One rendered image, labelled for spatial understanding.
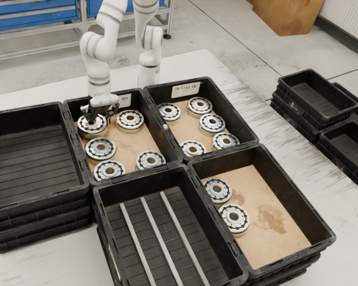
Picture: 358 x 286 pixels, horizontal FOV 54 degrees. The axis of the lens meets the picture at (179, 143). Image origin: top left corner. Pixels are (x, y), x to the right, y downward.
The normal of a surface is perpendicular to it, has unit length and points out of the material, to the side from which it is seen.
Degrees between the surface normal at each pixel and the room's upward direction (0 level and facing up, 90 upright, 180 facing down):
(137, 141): 0
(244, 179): 0
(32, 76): 0
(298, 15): 90
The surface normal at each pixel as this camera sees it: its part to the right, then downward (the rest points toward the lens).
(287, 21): 0.32, 0.71
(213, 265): 0.13, -0.69
